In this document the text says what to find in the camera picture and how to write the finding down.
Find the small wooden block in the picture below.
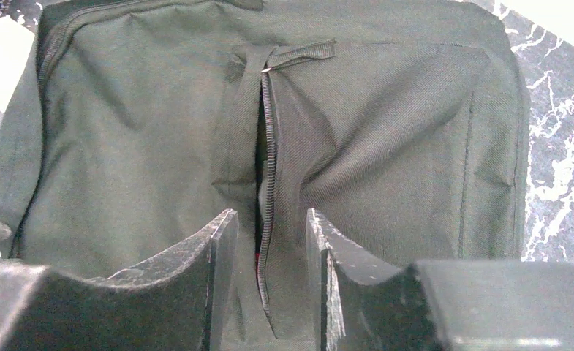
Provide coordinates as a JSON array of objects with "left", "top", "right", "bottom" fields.
[{"left": 0, "top": 15, "right": 34, "bottom": 112}]

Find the black student backpack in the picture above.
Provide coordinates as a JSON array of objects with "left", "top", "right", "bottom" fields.
[{"left": 0, "top": 1, "right": 529, "bottom": 350}]

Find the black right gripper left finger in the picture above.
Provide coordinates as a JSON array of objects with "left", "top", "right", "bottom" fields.
[{"left": 0, "top": 209, "right": 238, "bottom": 350}]

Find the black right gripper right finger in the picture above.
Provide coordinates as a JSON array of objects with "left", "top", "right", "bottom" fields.
[{"left": 306, "top": 208, "right": 574, "bottom": 350}]

